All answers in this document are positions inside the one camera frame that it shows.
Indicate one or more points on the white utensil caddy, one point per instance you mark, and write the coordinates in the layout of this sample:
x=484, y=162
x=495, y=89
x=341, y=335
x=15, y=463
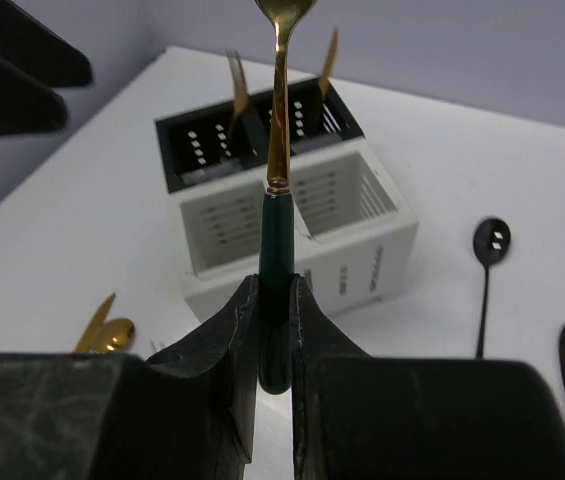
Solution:
x=354, y=230

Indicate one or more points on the black spoon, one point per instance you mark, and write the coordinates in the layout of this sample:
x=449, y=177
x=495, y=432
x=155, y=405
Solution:
x=491, y=243

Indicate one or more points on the gold knife green handle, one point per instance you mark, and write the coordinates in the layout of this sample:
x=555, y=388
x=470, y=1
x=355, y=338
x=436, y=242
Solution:
x=324, y=78
x=96, y=322

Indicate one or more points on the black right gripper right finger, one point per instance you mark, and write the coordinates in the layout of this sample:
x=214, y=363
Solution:
x=357, y=416

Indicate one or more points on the gold spoon green handle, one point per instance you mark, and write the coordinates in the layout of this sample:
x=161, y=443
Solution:
x=114, y=335
x=276, y=261

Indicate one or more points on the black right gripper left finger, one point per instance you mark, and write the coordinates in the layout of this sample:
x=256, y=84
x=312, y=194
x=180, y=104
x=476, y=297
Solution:
x=187, y=412

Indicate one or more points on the black utensil caddy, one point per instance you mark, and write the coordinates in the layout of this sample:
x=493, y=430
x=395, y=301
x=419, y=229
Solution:
x=198, y=147

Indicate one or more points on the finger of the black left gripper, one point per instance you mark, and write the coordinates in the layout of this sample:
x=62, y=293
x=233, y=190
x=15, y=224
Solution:
x=39, y=52
x=28, y=106

